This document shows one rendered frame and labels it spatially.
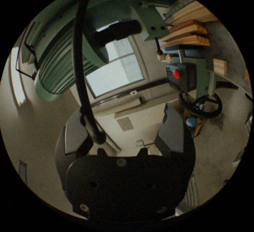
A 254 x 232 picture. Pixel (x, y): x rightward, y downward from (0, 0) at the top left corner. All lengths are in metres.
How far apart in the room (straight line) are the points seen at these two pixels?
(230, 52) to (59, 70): 0.42
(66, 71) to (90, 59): 0.07
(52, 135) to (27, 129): 0.54
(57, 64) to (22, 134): 1.42
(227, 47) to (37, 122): 1.82
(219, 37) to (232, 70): 0.08
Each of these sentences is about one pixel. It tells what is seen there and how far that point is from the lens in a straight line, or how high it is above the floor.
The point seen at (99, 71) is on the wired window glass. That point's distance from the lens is 1.73.
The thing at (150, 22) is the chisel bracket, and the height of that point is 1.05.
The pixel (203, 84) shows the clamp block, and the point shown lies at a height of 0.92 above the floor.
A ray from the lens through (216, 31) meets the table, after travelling 0.27.
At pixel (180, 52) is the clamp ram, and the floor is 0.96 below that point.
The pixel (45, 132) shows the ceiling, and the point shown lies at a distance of 1.59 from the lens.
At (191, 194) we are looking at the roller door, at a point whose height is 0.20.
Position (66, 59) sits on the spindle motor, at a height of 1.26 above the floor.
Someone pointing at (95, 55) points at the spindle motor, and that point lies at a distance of 0.18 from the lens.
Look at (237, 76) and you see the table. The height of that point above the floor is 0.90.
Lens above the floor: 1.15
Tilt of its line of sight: 11 degrees up
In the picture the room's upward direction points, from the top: 108 degrees counter-clockwise
